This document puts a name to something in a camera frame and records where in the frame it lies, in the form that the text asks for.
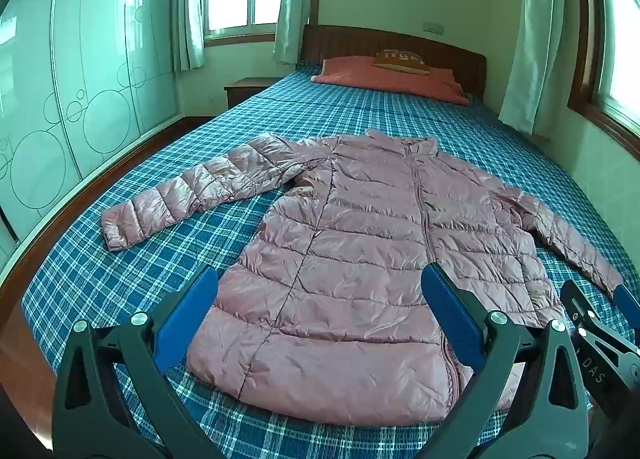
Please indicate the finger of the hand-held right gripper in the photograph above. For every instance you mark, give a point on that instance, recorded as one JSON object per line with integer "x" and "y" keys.
{"x": 629, "y": 305}
{"x": 580, "y": 304}

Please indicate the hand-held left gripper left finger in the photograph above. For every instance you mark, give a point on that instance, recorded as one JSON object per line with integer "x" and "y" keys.
{"x": 187, "y": 319}

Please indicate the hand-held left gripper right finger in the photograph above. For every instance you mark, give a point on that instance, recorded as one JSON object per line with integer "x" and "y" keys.
{"x": 452, "y": 319}

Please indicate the pink puffer jacket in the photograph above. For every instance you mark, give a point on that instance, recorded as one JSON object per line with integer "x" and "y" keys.
{"x": 350, "y": 264}

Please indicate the bed with blue plaid sheet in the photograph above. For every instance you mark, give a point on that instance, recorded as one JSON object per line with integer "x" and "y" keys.
{"x": 125, "y": 279}

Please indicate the dark wooden nightstand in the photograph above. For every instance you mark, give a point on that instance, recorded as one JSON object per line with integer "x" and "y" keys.
{"x": 245, "y": 89}

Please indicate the red pillow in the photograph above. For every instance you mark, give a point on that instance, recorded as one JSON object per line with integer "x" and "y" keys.
{"x": 390, "y": 81}

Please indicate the brown patterned cushion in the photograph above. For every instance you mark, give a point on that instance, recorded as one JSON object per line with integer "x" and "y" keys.
{"x": 400, "y": 60}

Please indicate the dark wooden headboard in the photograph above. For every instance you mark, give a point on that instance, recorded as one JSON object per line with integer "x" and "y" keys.
{"x": 440, "y": 51}

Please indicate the long pale green curtain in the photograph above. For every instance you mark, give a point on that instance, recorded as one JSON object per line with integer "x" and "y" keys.
{"x": 535, "y": 39}

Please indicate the glass wardrobe with circle pattern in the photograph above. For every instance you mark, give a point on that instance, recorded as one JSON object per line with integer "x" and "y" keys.
{"x": 75, "y": 64}

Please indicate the narrow pale green curtain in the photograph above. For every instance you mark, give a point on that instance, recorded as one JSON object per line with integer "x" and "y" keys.
{"x": 192, "y": 14}

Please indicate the window with brown frame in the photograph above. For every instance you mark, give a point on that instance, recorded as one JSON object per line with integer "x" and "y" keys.
{"x": 615, "y": 64}

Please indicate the white wall socket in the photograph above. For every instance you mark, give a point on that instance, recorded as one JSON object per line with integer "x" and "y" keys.
{"x": 433, "y": 27}

